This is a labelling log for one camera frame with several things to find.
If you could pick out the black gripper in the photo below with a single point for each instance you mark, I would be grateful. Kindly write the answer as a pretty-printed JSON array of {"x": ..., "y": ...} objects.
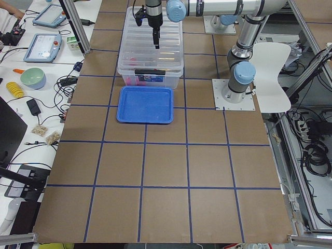
[{"x": 155, "y": 22}]

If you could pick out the clear plastic box lid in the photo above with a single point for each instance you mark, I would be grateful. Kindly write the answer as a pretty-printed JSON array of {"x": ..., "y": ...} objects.
[{"x": 137, "y": 42}]

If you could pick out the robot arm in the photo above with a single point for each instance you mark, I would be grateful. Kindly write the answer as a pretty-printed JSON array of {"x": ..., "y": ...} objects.
[{"x": 255, "y": 12}]

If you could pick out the clear plastic storage box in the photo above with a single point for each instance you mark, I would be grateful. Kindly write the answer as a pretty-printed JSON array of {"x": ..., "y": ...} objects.
[{"x": 151, "y": 80}]

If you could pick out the blue plastic tray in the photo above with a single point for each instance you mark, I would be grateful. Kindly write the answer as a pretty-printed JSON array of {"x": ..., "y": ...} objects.
[{"x": 138, "y": 104}]

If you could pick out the green white carton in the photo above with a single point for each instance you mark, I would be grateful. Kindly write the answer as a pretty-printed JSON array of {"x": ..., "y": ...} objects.
[{"x": 72, "y": 43}]

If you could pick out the teach pendant tablet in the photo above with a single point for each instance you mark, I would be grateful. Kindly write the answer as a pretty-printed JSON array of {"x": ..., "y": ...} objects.
[
  {"x": 43, "y": 48},
  {"x": 52, "y": 16}
]

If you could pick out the white chair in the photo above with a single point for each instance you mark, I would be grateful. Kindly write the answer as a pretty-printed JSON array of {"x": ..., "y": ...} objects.
[{"x": 268, "y": 59}]

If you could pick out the green bowl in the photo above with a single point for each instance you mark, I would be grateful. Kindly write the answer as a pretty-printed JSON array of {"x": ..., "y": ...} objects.
[{"x": 33, "y": 78}]

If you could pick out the toy carrot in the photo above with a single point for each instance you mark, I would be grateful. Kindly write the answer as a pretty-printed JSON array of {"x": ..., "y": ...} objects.
[{"x": 16, "y": 70}]

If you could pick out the black power adapter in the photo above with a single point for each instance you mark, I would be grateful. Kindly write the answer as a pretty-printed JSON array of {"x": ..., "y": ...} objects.
[{"x": 33, "y": 107}]

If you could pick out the yellow toy corn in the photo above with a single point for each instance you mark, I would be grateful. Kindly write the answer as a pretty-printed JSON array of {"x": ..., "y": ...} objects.
[{"x": 15, "y": 89}]

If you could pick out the black monitor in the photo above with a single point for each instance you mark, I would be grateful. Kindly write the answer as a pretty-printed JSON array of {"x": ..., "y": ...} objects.
[{"x": 13, "y": 129}]

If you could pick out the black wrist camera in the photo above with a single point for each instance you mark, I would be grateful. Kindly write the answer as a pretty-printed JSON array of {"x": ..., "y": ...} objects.
[{"x": 139, "y": 16}]

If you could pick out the black box handle clip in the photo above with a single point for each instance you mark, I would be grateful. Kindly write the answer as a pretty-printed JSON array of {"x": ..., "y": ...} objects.
[{"x": 140, "y": 71}]

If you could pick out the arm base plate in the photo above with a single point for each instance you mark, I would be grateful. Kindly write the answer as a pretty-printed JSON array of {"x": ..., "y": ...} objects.
[
  {"x": 225, "y": 99},
  {"x": 223, "y": 24}
]

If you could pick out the aluminium frame post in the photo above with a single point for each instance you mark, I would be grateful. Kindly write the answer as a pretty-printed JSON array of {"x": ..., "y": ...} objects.
[{"x": 76, "y": 25}]

